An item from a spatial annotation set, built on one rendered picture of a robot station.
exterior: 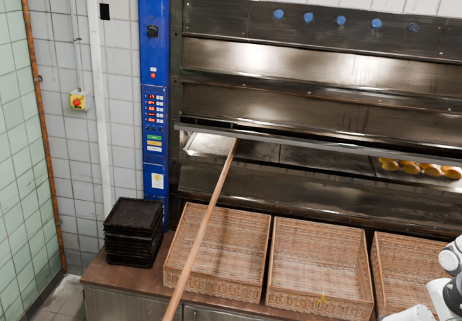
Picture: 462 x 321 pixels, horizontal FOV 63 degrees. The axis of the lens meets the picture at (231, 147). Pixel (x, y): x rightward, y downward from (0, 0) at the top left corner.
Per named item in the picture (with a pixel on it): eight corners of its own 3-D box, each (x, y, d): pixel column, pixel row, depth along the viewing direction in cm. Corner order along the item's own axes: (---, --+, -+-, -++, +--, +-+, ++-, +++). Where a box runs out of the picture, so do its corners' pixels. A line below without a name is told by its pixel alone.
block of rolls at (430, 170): (366, 133, 288) (368, 126, 285) (432, 141, 282) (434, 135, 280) (382, 170, 233) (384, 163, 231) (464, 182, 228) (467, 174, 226)
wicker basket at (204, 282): (184, 234, 258) (185, 200, 246) (267, 248, 251) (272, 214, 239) (161, 288, 214) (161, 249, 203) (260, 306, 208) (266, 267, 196)
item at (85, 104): (76, 104, 232) (75, 89, 227) (92, 106, 231) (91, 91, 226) (70, 108, 225) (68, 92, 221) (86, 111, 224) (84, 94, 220)
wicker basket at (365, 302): (268, 249, 251) (273, 214, 239) (355, 262, 245) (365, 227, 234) (263, 307, 207) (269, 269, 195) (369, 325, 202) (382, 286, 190)
